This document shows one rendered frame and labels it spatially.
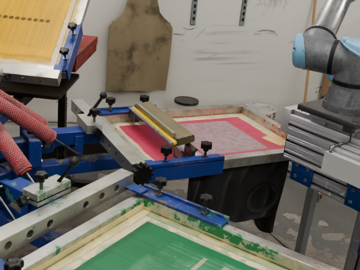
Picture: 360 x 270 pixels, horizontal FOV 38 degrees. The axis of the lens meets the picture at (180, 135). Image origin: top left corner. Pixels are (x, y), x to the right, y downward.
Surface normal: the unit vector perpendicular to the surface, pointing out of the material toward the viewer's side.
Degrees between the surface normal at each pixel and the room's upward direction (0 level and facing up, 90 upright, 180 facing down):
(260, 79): 90
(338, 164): 90
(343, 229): 0
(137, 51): 90
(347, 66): 92
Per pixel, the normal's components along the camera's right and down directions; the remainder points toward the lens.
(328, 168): -0.75, 0.17
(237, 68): 0.46, 0.36
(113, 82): 0.11, 0.40
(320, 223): 0.10, -0.93
